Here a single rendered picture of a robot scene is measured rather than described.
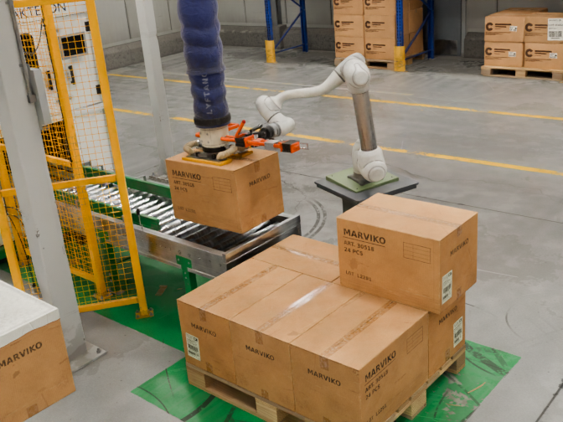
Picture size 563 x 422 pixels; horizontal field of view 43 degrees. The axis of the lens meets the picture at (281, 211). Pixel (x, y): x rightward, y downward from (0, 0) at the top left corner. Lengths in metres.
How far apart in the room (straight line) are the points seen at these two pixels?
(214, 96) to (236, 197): 0.61
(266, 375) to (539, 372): 1.52
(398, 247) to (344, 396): 0.77
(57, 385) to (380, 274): 1.65
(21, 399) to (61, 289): 1.44
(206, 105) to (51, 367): 1.90
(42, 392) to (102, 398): 1.15
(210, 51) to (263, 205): 0.97
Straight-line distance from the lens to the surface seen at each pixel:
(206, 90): 4.33
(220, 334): 3.82
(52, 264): 4.39
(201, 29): 4.26
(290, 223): 4.65
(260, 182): 4.38
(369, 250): 3.72
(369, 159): 4.46
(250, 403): 3.99
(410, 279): 3.65
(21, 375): 3.09
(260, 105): 4.54
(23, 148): 4.16
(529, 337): 4.57
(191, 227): 4.86
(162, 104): 7.47
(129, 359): 4.58
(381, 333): 3.51
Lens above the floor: 2.39
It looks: 22 degrees down
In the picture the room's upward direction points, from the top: 5 degrees counter-clockwise
